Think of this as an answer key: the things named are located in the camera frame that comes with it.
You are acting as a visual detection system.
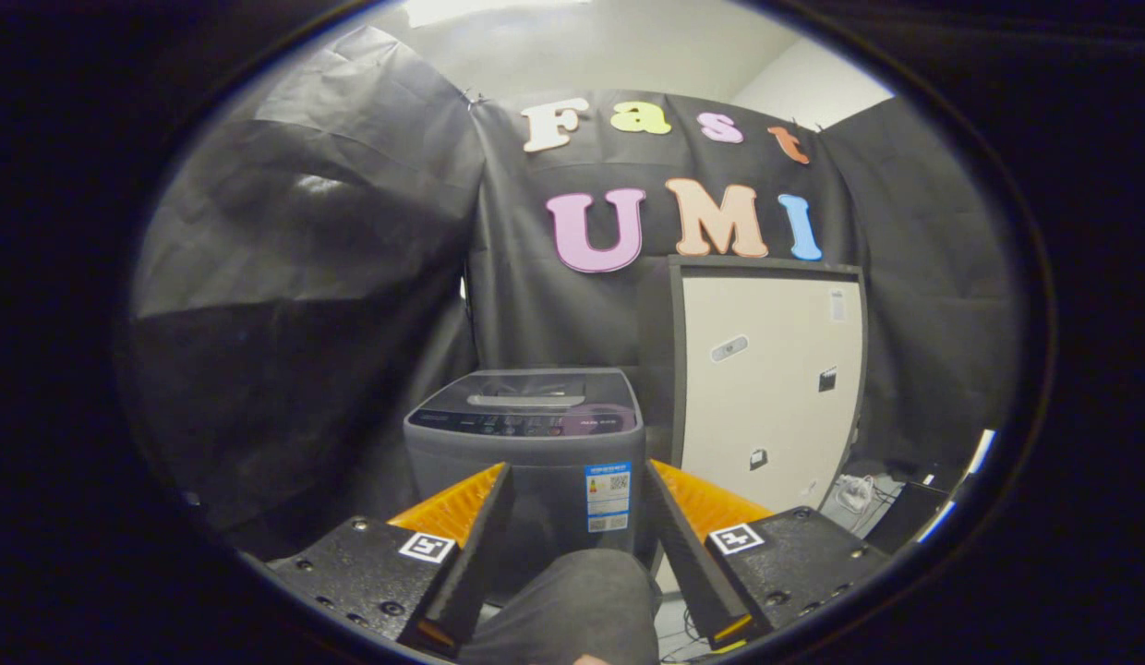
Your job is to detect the cream cabinet with dark frame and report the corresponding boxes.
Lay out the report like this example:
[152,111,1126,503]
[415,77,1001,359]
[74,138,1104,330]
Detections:
[667,255,869,592]

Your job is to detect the white cable coil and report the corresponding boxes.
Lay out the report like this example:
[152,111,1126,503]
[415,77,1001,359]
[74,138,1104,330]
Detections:
[833,474,880,514]

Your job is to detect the dark box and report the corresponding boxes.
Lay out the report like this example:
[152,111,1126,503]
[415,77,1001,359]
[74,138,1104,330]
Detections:
[863,480,947,555]

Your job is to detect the black floor cables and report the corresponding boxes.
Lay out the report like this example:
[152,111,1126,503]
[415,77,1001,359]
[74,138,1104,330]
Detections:
[663,605,721,664]

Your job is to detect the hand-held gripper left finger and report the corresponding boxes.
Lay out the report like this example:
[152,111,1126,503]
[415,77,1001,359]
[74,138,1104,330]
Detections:
[263,462,515,652]

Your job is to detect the grey washing machine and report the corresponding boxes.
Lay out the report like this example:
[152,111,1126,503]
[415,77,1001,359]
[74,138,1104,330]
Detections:
[404,368,647,601]

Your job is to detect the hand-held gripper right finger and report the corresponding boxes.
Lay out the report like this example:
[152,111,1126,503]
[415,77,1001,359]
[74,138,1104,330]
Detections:
[642,459,892,652]

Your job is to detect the person's grey trouser leg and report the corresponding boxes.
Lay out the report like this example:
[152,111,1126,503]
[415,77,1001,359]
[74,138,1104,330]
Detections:
[457,550,663,665]

